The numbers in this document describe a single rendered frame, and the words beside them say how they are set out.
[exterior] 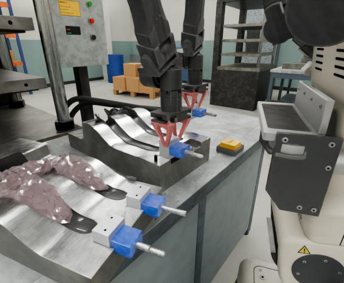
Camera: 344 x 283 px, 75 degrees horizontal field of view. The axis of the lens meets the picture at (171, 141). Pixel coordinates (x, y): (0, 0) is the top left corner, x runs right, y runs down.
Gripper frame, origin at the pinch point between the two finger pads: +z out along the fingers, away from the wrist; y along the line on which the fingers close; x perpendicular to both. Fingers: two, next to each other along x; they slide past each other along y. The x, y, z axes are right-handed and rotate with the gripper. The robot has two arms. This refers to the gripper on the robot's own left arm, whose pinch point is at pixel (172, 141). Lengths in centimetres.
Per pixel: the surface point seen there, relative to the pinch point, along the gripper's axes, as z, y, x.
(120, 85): 51, -315, -423
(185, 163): 8.2, -4.6, 1.6
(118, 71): 32, -438, -582
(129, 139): 4.4, -1.0, -19.7
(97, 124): -0.6, 4.4, -29.2
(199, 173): 13.1, -9.1, 4.0
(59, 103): -1, -3, -73
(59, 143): 12, 8, -55
